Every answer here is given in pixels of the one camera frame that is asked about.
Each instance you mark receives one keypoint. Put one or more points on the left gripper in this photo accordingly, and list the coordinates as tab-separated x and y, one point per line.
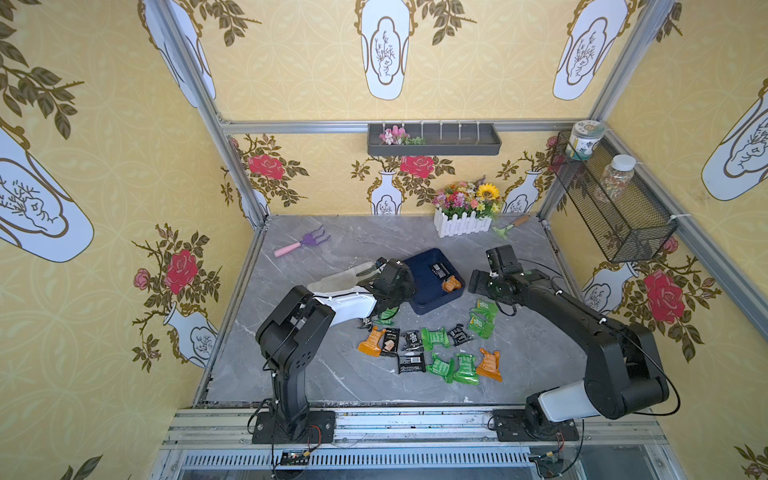
397	288

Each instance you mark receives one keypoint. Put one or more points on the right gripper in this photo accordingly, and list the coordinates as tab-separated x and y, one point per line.
483	284

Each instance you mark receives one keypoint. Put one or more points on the green cookie packet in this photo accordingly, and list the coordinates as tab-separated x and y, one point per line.
386	318
432	338

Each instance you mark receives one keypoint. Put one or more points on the dark blue storage box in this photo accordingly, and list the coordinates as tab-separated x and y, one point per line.
429	295

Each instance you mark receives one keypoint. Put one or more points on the green packet cluster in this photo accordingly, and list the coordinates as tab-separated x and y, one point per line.
481	325

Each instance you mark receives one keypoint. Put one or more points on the black cookie packet with picture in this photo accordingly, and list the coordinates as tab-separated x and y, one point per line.
390	342

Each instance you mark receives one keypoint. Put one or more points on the orange cookie packet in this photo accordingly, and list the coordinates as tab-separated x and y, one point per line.
371	346

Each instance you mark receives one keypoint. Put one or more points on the black packet with barcode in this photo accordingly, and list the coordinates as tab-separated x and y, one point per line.
411	363

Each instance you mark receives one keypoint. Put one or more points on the green packet front row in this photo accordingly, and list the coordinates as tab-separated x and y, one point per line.
441	368

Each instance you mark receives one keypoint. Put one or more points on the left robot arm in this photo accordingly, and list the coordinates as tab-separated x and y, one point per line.
292	333

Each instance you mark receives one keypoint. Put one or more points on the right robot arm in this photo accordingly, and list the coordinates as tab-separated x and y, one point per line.
623	373

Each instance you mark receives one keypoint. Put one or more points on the white green garden glove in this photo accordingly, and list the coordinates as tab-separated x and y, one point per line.
344	280

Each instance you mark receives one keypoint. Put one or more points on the green toy shovel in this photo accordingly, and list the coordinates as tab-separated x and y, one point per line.
502	232

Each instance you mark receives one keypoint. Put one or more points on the flowers in white fence planter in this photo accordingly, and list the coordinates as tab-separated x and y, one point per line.
466	207

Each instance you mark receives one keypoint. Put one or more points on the pink purple toy rake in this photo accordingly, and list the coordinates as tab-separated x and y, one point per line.
311	239

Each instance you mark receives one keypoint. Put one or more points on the clear jar white lid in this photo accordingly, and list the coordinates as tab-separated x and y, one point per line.
615	178

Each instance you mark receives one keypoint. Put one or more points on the pink flowers on shelf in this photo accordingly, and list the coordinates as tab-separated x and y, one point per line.
397	135

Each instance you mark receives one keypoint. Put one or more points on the patterned jar white lid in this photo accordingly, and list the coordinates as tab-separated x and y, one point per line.
584	137

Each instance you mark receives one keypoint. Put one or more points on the small circuit board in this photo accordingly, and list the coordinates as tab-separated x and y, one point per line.
294	458

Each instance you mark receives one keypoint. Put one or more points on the black wire mesh basket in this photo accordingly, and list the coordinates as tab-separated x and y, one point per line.
632	226

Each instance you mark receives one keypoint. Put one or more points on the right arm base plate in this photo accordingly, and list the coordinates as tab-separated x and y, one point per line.
518	425

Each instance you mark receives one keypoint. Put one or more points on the grey wall shelf tray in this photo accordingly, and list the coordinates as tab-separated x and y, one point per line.
442	138

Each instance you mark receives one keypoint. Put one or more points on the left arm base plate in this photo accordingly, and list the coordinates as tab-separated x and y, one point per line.
267	428

